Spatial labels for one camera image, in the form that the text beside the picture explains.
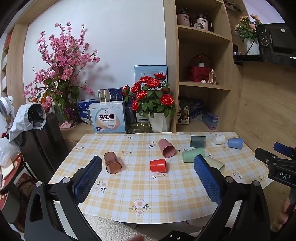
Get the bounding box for red cup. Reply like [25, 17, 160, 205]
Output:
[149, 158, 167, 173]

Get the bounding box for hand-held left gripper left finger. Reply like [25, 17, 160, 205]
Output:
[24, 156, 102, 241]

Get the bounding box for brown translucent cup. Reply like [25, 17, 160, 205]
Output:
[104, 151, 122, 174]

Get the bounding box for wooden shelf unit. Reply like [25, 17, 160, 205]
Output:
[163, 0, 245, 134]

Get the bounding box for black chair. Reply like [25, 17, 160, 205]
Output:
[13, 112, 70, 184]

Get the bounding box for blue cup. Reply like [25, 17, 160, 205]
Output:
[227, 138, 244, 149]

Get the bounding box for black appliance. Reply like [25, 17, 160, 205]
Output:
[233, 23, 296, 67]

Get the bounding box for pink cup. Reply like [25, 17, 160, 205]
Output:
[158, 138, 176, 158]

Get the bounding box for blue white carton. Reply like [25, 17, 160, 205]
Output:
[77, 99, 100, 124]

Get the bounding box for light green cup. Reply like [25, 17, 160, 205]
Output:
[182, 148, 206, 163]

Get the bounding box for pink rose plant white pot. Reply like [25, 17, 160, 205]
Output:
[235, 14, 263, 55]

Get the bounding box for small white cup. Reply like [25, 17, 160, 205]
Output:
[213, 134, 226, 145]

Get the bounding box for red gift basket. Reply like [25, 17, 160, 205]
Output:
[187, 53, 212, 82]

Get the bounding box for dark green cup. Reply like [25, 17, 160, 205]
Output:
[190, 136, 207, 148]

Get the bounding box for grey jacket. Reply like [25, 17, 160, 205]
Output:
[9, 103, 47, 142]

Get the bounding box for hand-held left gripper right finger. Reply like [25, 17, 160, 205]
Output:
[194, 154, 271, 241]

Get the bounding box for white plastic bag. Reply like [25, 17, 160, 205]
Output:
[0, 137, 21, 167]

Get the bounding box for yellow checked floral tablecloth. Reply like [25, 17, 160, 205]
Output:
[47, 132, 275, 224]

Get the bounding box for dark printed box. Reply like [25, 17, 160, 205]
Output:
[178, 97, 204, 125]

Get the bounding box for white box blue label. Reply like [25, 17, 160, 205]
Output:
[89, 101, 127, 134]

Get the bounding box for pink blossom artificial plant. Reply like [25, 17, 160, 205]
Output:
[23, 22, 100, 128]

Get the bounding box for cream cup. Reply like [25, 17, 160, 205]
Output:
[205, 156, 226, 174]

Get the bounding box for white fan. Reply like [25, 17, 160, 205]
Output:
[0, 95, 16, 117]

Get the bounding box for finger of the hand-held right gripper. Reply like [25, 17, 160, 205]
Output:
[273, 142, 296, 158]
[255, 148, 281, 166]

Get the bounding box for glass perfume bottle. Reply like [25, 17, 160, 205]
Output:
[208, 68, 217, 85]

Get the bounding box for light blue flat box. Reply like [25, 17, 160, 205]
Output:
[134, 65, 168, 90]

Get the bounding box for purple blue box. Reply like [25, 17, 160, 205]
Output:
[202, 111, 220, 130]

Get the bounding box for white shaggy rug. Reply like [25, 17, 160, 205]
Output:
[86, 215, 160, 241]

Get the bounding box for person's right hand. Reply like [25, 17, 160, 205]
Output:
[279, 197, 296, 231]

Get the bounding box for tall dark blue box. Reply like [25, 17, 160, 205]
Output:
[125, 102, 136, 125]

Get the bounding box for red rose plant white pot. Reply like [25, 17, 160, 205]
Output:
[122, 73, 177, 133]

